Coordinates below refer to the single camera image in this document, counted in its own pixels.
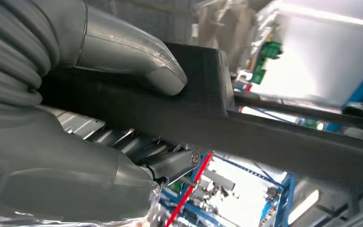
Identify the blue steel shelf rack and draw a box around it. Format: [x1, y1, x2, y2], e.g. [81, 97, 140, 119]
[159, 152, 299, 227]

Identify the blue wheeled shelf rack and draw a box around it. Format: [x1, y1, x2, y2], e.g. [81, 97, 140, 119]
[325, 59, 363, 133]

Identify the red barrier belt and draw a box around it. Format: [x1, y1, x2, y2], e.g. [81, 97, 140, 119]
[165, 151, 215, 227]

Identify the green plastic crate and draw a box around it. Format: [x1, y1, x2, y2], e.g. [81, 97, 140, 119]
[251, 41, 283, 85]

